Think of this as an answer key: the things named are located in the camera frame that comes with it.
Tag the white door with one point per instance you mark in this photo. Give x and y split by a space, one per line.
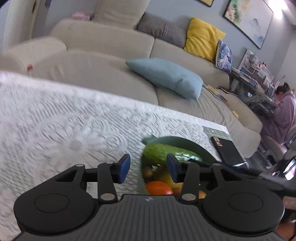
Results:
20 22

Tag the black phone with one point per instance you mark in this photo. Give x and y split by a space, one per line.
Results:
228 152

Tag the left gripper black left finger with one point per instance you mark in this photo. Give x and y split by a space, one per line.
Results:
70 199

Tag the small tangerine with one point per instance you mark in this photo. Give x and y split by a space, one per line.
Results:
201 194

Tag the beige sofa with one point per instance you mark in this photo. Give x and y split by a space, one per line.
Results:
93 55

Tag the pink toy on sofa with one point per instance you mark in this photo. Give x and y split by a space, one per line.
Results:
82 16

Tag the white lace tablecloth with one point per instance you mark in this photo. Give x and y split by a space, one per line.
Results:
48 127

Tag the framed landscape painting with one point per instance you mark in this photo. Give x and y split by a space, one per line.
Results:
252 17

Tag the orange fruit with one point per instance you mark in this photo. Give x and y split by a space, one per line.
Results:
159 188

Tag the green cucumber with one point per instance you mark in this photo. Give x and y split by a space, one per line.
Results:
156 154

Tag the brown kiwi fruit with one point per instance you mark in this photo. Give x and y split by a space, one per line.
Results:
147 173

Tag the green bowl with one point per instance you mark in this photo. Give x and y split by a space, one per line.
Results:
207 158

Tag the yellow cushion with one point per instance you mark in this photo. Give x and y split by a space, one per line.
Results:
202 39

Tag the small framed painting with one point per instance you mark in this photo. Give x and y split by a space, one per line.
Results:
208 3

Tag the grey patterned cushion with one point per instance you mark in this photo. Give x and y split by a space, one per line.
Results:
162 29

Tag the beige back cushion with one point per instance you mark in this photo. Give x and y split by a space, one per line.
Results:
121 13

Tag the blue floral cushion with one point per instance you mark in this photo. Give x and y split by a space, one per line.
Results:
223 59

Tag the light blue cushion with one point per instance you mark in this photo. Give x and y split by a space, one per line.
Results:
168 75

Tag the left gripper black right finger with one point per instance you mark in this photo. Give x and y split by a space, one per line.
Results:
236 206

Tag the person in purple robe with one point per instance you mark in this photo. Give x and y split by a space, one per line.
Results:
278 125

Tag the green yellow apple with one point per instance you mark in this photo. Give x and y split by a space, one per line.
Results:
166 178

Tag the cluttered desk with books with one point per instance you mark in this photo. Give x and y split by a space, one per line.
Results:
253 84

